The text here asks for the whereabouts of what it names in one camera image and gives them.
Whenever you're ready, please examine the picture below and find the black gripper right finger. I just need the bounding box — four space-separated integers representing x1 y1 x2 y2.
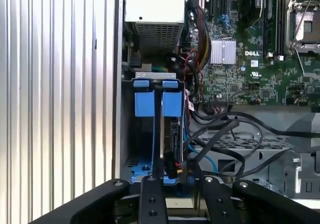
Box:
199 175 320 224

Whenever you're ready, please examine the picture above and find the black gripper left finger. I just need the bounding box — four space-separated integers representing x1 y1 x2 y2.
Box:
28 175 169 224

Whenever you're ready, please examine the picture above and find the black power wire connector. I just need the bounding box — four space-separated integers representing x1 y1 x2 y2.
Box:
163 151 185 180

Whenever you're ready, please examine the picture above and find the hard disk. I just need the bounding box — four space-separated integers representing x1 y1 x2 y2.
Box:
159 80 191 185

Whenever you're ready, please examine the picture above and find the empty blue disk carrier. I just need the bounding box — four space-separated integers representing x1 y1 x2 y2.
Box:
129 80 157 185

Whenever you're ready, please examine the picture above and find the black RAM slot bank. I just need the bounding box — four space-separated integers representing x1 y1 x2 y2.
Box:
263 0 287 61

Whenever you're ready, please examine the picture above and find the grey PC case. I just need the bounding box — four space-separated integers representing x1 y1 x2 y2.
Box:
111 0 320 202

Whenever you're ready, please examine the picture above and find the green motherboard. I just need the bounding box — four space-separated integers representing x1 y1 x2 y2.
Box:
183 0 320 107

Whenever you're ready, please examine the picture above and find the silver chipset heatsink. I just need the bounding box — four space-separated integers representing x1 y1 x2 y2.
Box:
209 38 237 65

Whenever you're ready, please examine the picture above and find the metal socket cover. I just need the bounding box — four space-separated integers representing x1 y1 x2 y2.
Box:
294 43 320 81

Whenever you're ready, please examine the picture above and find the blue board connector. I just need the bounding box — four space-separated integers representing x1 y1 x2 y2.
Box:
219 13 231 31

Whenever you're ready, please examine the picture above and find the silver power supply unit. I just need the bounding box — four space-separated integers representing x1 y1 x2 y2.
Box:
124 0 186 54

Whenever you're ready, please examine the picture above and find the CPU socket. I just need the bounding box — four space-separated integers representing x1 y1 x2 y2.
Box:
286 0 320 46

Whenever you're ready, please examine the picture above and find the thin metal locking lever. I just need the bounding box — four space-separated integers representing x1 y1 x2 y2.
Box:
292 0 318 42

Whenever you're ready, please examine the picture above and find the thick black case cable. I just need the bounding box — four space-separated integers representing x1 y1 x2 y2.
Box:
191 108 320 139

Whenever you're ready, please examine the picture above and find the coloured power wire bundle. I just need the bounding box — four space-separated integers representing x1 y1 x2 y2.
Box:
184 0 213 102

